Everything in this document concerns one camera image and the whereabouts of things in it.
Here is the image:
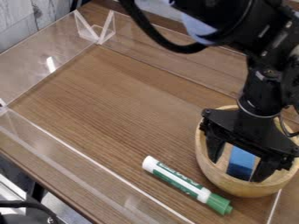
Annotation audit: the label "blue foam block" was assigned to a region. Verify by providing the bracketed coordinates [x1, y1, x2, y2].
[227, 146, 256, 181]

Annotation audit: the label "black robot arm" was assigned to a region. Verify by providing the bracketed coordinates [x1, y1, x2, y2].
[119, 0, 299, 182]

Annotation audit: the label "green white marker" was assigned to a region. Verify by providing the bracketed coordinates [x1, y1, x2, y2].
[143, 156, 232, 215]

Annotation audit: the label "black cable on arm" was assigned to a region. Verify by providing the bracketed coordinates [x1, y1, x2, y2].
[276, 106, 299, 138]

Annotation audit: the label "clear acrylic tray wall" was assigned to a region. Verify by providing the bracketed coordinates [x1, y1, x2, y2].
[0, 9, 299, 224]

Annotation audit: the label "black equipment with cable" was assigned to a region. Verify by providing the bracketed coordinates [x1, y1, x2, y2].
[0, 195, 68, 224]

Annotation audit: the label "brown wooden bowl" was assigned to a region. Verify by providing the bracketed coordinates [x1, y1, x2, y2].
[194, 104, 299, 199]

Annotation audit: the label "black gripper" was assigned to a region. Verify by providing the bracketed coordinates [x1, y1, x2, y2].
[199, 106, 299, 183]

